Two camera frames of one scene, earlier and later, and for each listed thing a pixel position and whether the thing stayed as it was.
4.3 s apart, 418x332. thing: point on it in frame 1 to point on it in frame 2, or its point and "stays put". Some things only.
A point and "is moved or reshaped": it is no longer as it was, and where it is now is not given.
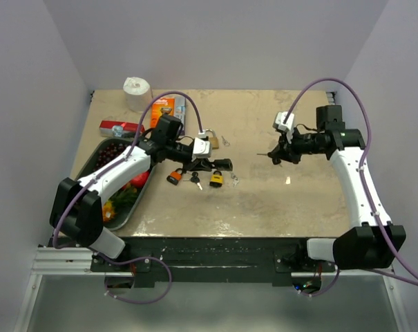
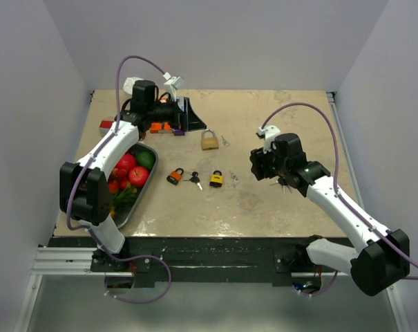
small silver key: x=225 y=142 stays put
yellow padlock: x=216 y=179 stays put
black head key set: x=195 y=179 stays put
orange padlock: x=175 y=176 stays put
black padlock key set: x=269 y=154 is moved or reshaped
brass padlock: x=213 y=140 stays put
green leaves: x=125 y=197 stays put
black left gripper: x=197 y=164 to x=188 y=120
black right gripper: x=285 y=150 to x=260 y=158
